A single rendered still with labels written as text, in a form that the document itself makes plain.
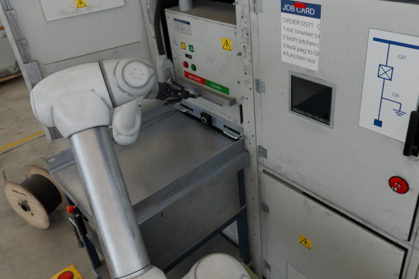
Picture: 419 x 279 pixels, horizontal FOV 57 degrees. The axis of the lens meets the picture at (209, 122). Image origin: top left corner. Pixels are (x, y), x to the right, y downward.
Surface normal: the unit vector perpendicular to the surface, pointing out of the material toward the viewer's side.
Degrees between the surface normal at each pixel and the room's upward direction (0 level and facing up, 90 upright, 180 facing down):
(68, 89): 53
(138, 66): 67
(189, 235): 90
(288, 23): 90
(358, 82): 90
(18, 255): 0
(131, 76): 62
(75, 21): 90
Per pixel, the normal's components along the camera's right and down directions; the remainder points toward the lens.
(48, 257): -0.11, -0.85
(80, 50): 0.42, 0.44
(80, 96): 0.27, -0.11
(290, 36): -0.75, 0.41
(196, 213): 0.65, 0.33
